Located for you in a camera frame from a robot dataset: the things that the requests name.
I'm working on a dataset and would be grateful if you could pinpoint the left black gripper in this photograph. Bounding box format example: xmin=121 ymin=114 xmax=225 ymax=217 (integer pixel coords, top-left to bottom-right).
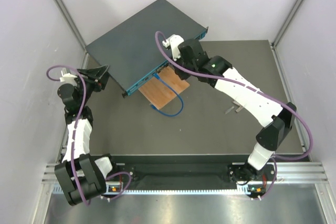
xmin=76 ymin=65 xmax=111 ymax=106

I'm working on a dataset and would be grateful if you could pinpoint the dark blue network switch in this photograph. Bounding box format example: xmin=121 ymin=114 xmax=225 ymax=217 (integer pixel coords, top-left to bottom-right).
xmin=86 ymin=0 xmax=208 ymax=97

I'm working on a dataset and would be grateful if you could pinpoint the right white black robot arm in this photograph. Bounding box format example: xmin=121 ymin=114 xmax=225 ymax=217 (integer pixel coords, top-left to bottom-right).
xmin=170 ymin=36 xmax=296 ymax=180

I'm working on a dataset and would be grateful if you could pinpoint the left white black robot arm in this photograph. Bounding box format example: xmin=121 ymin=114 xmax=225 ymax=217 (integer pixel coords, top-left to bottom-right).
xmin=54 ymin=65 xmax=119 ymax=206

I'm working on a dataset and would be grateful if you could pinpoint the wooden board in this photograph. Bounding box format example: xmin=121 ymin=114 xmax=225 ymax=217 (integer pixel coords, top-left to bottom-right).
xmin=139 ymin=67 xmax=190 ymax=110

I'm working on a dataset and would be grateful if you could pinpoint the silver SFP module right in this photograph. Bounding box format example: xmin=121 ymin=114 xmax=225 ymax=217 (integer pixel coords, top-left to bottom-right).
xmin=235 ymin=106 xmax=244 ymax=113

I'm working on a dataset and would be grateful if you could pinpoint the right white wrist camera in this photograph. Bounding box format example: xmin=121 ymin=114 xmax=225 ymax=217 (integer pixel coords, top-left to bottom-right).
xmin=162 ymin=34 xmax=184 ymax=61

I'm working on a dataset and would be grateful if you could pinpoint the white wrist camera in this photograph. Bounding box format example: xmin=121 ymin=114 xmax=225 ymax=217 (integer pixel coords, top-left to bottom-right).
xmin=162 ymin=34 xmax=184 ymax=61
xmin=59 ymin=68 xmax=77 ymax=86

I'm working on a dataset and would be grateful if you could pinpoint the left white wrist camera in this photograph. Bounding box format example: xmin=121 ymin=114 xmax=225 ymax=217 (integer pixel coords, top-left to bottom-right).
xmin=59 ymin=68 xmax=77 ymax=86

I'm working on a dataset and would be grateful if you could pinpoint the blue ethernet cable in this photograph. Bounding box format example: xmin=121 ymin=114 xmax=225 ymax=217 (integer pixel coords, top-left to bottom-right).
xmin=150 ymin=73 xmax=184 ymax=118

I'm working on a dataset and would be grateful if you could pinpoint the left aluminium frame post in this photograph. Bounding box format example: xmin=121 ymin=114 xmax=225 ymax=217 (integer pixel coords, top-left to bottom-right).
xmin=54 ymin=0 xmax=86 ymax=51

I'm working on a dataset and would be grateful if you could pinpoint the aluminium frame post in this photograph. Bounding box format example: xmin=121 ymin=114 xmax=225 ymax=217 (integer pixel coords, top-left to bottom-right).
xmin=271 ymin=0 xmax=322 ymax=49
xmin=54 ymin=0 xmax=86 ymax=51

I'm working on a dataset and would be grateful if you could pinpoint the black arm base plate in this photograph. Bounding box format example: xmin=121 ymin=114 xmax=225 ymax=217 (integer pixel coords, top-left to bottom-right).
xmin=111 ymin=154 xmax=275 ymax=189

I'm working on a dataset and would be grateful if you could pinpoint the slotted cable duct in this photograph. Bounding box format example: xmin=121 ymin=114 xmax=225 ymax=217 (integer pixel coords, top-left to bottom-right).
xmin=52 ymin=183 xmax=266 ymax=196

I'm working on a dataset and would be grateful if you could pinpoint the right aluminium frame post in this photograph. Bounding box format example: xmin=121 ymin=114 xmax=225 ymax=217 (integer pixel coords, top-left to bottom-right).
xmin=271 ymin=0 xmax=322 ymax=49

